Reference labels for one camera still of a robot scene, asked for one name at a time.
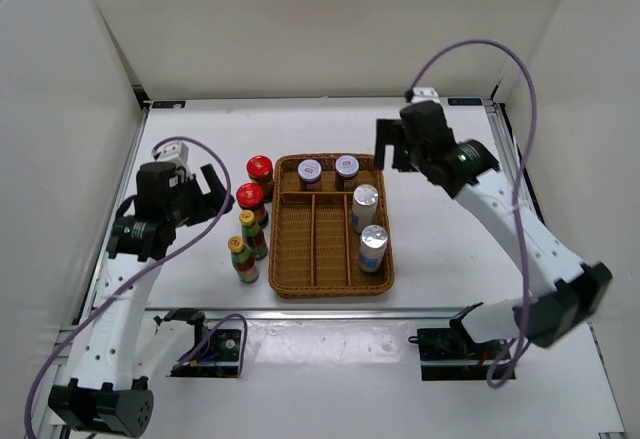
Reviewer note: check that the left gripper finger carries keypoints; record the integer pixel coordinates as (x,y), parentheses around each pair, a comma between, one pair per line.
(216,188)
(224,201)

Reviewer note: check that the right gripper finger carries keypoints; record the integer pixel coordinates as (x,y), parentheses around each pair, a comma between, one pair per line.
(406,160)
(389,132)

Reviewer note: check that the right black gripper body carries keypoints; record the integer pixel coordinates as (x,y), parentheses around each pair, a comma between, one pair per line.
(423,157)

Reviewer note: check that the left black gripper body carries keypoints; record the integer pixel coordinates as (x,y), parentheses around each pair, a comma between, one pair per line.
(191,206)

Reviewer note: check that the yellow cap sauce bottle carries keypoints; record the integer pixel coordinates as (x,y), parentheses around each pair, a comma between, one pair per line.
(253,235)
(242,260)

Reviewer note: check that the silver white can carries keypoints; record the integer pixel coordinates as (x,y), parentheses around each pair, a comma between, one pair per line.
(364,207)
(373,244)

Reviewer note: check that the purple lid dark jar front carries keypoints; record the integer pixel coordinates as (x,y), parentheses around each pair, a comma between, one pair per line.
(346,171)

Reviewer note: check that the purple lid dark jar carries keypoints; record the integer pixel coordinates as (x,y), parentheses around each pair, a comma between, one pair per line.
(346,171)
(310,175)

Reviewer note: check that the yellow cap sauce bottle front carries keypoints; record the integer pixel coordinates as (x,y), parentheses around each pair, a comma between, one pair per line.
(242,260)

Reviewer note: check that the silver top white can front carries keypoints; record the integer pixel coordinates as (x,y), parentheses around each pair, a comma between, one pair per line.
(373,244)

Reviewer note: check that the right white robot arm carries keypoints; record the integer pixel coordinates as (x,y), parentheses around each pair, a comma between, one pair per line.
(560,290)

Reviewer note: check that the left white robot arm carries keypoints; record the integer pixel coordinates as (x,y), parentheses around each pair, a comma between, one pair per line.
(108,392)

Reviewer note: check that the red lid sauce jar front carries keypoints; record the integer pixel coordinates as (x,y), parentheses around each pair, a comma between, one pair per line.
(250,196)

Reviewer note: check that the red lid sauce jar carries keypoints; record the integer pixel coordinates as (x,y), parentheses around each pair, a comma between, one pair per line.
(260,171)
(250,196)

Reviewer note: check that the red lid sauce jar rear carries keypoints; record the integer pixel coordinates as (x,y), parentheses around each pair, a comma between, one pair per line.
(260,171)

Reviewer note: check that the wicker divided basket tray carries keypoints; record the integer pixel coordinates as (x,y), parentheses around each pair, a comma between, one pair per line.
(314,251)

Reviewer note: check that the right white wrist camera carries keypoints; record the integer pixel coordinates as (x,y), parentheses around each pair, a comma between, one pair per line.
(421,94)

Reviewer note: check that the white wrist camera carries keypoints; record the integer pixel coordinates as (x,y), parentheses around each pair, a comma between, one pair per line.
(421,94)
(176,152)

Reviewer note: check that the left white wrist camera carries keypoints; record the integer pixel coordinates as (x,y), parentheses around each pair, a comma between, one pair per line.
(176,152)

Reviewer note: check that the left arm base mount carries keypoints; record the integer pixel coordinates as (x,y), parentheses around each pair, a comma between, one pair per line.
(217,352)

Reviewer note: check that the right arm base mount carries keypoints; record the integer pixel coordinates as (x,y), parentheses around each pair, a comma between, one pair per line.
(448,354)

